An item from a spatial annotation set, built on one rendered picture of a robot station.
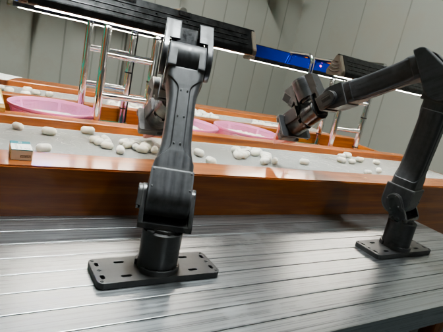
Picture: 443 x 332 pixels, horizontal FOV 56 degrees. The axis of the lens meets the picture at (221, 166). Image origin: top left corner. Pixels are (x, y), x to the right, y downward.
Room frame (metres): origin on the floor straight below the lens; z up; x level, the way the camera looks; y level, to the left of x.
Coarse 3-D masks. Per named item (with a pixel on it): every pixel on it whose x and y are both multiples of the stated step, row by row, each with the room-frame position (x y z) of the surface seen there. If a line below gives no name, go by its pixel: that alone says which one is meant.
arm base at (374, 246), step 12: (396, 228) 0.90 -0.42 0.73; (408, 228) 0.89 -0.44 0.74; (360, 240) 0.90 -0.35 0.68; (372, 240) 0.92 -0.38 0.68; (384, 240) 0.91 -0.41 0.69; (396, 240) 0.89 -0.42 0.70; (408, 240) 0.89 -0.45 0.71; (372, 252) 0.85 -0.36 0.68; (384, 252) 0.86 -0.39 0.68; (396, 252) 0.88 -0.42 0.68; (408, 252) 0.89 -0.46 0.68; (420, 252) 0.92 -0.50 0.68
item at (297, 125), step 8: (280, 120) 1.16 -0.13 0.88; (296, 120) 1.13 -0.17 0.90; (280, 128) 1.15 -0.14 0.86; (288, 128) 1.16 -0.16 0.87; (296, 128) 1.14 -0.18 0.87; (304, 128) 1.13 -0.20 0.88; (280, 136) 1.14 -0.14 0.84; (288, 136) 1.14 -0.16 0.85; (296, 136) 1.16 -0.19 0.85; (304, 136) 1.17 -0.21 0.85
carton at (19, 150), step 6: (12, 144) 0.72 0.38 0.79; (18, 144) 0.73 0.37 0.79; (24, 144) 0.74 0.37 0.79; (30, 144) 0.75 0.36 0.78; (12, 150) 0.70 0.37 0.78; (18, 150) 0.70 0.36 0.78; (24, 150) 0.71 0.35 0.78; (30, 150) 0.71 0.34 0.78; (12, 156) 0.70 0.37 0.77; (18, 156) 0.70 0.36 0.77; (24, 156) 0.71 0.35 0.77; (30, 156) 0.71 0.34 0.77
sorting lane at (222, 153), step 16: (0, 128) 0.98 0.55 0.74; (32, 128) 1.04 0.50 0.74; (0, 144) 0.85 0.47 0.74; (32, 144) 0.90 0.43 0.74; (64, 144) 0.96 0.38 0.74; (80, 144) 0.99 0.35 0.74; (160, 144) 1.18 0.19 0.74; (192, 144) 1.28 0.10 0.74; (208, 144) 1.33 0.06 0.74; (224, 144) 1.38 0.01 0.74; (192, 160) 1.07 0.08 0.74; (224, 160) 1.15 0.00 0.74; (240, 160) 1.20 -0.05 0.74; (256, 160) 1.25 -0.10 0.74; (288, 160) 1.35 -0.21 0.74; (320, 160) 1.48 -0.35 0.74; (336, 160) 1.55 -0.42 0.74; (368, 160) 1.71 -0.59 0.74; (384, 160) 1.81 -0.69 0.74; (432, 176) 1.66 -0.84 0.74
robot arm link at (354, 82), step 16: (400, 64) 0.97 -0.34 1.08; (416, 64) 0.94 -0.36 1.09; (432, 64) 0.91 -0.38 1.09; (352, 80) 1.04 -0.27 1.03; (368, 80) 1.02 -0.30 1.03; (384, 80) 0.99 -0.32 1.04; (400, 80) 0.97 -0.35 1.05; (416, 80) 0.96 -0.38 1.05; (432, 80) 0.90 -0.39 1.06; (352, 96) 1.03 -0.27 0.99; (368, 96) 1.02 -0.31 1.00; (432, 96) 0.89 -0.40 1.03
